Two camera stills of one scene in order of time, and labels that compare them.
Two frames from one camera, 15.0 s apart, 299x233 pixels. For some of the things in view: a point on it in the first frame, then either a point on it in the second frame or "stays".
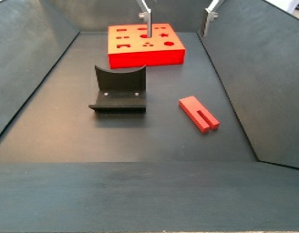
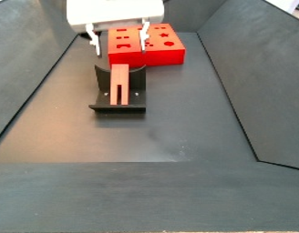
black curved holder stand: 121,91 stays
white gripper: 146,15 -> 114,14
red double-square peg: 198,114 -> 119,78
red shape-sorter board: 133,49 stays
